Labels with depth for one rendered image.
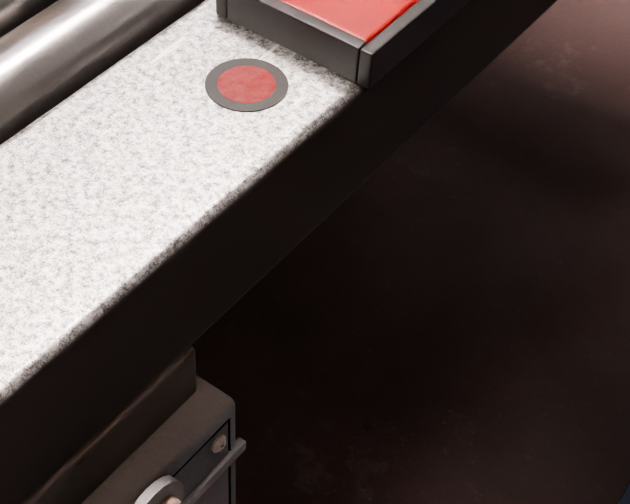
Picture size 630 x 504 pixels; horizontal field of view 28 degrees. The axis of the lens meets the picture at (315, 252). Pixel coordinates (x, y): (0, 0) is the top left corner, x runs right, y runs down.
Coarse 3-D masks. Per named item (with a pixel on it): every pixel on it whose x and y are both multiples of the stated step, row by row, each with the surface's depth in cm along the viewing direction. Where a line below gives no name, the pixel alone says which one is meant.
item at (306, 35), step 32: (224, 0) 50; (256, 0) 49; (448, 0) 50; (256, 32) 50; (288, 32) 49; (320, 32) 48; (384, 32) 48; (416, 32) 49; (320, 64) 49; (352, 64) 48; (384, 64) 48
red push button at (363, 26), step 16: (288, 0) 49; (304, 0) 49; (320, 0) 49; (336, 0) 49; (352, 0) 50; (368, 0) 50; (384, 0) 50; (400, 0) 50; (416, 0) 50; (320, 16) 49; (336, 16) 49; (352, 16) 49; (368, 16) 49; (384, 16) 49; (352, 32) 48; (368, 32) 48
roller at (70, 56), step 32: (64, 0) 50; (96, 0) 50; (128, 0) 51; (160, 0) 52; (192, 0) 53; (32, 32) 49; (64, 32) 49; (96, 32) 50; (128, 32) 51; (0, 64) 47; (32, 64) 48; (64, 64) 48; (96, 64) 50; (0, 96) 47; (32, 96) 47; (64, 96) 49; (0, 128) 47
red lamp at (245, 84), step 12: (228, 72) 48; (240, 72) 48; (252, 72) 48; (264, 72) 48; (228, 84) 48; (240, 84) 48; (252, 84) 48; (264, 84) 48; (228, 96) 47; (240, 96) 47; (252, 96) 47; (264, 96) 47
